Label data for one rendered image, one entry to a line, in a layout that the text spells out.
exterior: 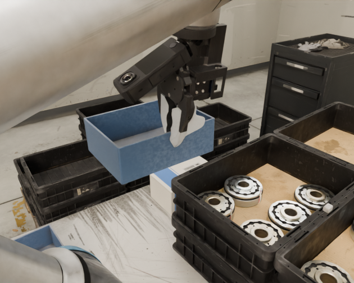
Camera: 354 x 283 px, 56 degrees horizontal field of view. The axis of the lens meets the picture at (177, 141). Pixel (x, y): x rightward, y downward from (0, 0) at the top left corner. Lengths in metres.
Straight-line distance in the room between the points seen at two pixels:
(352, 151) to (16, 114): 1.17
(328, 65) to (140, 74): 1.76
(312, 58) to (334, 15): 2.38
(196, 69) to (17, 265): 0.34
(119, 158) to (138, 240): 0.48
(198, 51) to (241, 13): 4.00
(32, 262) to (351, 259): 0.65
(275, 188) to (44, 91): 0.86
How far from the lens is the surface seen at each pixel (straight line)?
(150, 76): 0.47
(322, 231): 0.78
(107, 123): 0.68
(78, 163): 1.76
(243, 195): 0.89
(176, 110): 0.53
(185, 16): 0.23
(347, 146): 1.28
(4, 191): 2.59
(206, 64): 0.53
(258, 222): 0.82
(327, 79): 2.18
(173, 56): 0.48
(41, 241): 1.01
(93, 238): 1.01
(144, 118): 0.72
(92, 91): 3.59
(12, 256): 0.40
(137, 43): 0.20
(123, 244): 0.98
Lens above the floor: 1.40
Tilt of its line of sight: 29 degrees down
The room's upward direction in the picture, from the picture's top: straight up
